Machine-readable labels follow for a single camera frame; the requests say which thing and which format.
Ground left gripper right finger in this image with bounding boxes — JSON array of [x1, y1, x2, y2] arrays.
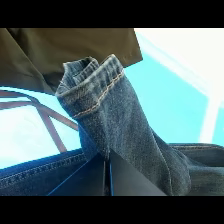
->
[[108, 148, 168, 197]]

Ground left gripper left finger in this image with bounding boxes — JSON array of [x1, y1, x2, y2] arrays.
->
[[47, 153, 107, 197]]

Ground blue jeans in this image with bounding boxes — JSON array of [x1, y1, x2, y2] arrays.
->
[[0, 53, 224, 197]]

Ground olive green garment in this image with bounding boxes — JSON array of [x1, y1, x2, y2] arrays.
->
[[0, 27, 144, 96]]

